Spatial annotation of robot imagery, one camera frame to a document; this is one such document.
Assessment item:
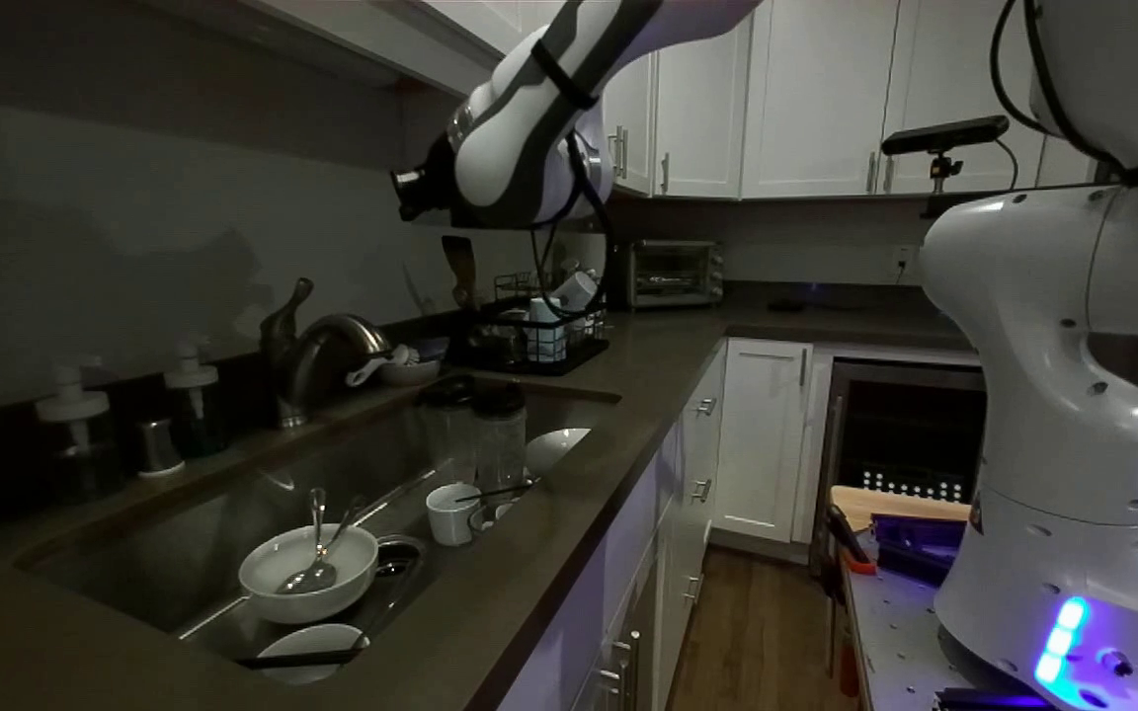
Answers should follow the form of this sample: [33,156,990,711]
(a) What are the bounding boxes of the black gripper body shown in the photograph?
[403,133,463,229]

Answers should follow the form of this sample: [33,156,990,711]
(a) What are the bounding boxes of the dark faucet lever handle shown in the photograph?
[258,268,319,380]

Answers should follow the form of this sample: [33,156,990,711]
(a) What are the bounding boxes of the white items behind sink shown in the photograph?
[349,339,450,393]

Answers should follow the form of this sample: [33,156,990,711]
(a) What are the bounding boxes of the large white dish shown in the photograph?
[558,263,608,318]

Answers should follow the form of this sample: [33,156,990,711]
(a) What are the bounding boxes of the white ribbed dish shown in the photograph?
[523,293,574,367]

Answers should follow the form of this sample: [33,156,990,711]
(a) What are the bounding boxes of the toaster oven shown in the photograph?
[604,234,731,317]

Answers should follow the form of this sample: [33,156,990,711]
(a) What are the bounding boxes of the white pump soap dispenser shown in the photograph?
[157,342,225,458]
[33,363,116,492]

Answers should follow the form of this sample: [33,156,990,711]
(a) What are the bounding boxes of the white cup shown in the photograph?
[420,476,487,547]

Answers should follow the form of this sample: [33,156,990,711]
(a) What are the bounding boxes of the small metal cup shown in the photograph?
[133,416,190,483]

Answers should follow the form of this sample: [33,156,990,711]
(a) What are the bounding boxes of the metal spoon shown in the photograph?
[276,484,344,596]

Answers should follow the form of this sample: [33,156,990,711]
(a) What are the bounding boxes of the white bowl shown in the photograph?
[234,521,384,628]

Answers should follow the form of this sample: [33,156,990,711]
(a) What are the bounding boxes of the steel sink basin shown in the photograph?
[10,371,628,688]

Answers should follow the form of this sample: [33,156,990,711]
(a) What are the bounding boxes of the white corner cabinet door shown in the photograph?
[712,334,819,543]

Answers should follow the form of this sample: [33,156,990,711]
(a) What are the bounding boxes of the white lower cabinet doors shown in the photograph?
[498,342,731,711]

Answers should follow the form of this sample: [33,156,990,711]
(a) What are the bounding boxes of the long thin utensil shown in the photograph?
[172,488,403,646]

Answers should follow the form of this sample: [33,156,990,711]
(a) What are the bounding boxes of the flat white plate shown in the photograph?
[250,619,373,688]

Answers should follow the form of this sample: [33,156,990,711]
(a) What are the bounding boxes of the black built-in appliance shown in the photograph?
[815,350,996,543]

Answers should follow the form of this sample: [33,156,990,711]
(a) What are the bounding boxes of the light wooden board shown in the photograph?
[824,483,976,534]

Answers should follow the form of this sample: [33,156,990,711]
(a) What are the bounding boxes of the dark blue case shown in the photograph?
[867,512,976,586]

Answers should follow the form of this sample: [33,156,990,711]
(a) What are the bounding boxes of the perforated metal robot table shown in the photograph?
[834,559,1138,711]

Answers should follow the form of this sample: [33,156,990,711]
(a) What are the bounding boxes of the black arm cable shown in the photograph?
[524,122,602,324]

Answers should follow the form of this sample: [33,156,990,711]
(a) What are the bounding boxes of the black stereo camera bar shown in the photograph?
[878,110,1014,222]

